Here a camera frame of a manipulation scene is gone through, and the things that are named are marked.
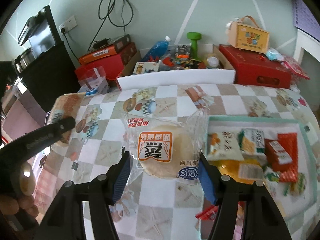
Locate white walnut cake packet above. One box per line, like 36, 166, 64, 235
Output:
207, 131, 244, 161

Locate yellow wooden handbag box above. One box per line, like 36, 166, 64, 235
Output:
226, 15, 270, 54

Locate white wall socket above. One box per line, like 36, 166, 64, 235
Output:
59, 15, 78, 34

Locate person's left hand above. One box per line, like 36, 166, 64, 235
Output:
1, 162, 39, 218

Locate green dumbbell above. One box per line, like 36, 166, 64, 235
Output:
187, 32, 202, 59

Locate blue tissue pack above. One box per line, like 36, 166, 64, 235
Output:
265, 48, 284, 62

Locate purple perforated basket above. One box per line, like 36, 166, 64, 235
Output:
292, 0, 320, 41

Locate blue liquid bottle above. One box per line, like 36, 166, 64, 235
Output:
142, 36, 171, 62

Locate black coffee machine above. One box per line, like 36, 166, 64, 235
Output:
14, 5, 62, 73

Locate white shelf unit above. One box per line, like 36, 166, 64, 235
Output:
292, 28, 320, 111

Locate round cake clear packet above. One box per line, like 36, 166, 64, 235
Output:
121, 108, 208, 185

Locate clear plastic box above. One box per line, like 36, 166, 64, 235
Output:
78, 66, 110, 96

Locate green white cracker packet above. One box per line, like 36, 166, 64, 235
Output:
238, 128, 266, 159

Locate yellow snack packet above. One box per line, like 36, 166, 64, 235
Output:
209, 159, 264, 184

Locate white teal-rimmed tray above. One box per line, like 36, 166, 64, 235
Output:
199, 115, 320, 240

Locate orange wafer snack packet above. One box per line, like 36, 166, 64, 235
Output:
47, 93, 86, 147

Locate black cabinet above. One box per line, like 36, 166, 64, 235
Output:
17, 42, 80, 112

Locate red patterned snack packet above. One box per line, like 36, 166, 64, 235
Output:
278, 133, 298, 183

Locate cardboard box of toys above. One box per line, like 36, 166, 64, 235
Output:
118, 44, 236, 84

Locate large red gift box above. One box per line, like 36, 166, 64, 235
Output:
219, 44, 291, 89

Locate orange red stacked boxes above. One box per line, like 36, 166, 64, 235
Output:
75, 34, 137, 81

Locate brown milk biscuit packet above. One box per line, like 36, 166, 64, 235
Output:
265, 139, 293, 172

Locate black hanging cable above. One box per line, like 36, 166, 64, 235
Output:
87, 0, 134, 52

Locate red popcorn snack packet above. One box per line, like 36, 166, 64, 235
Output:
195, 205, 219, 220

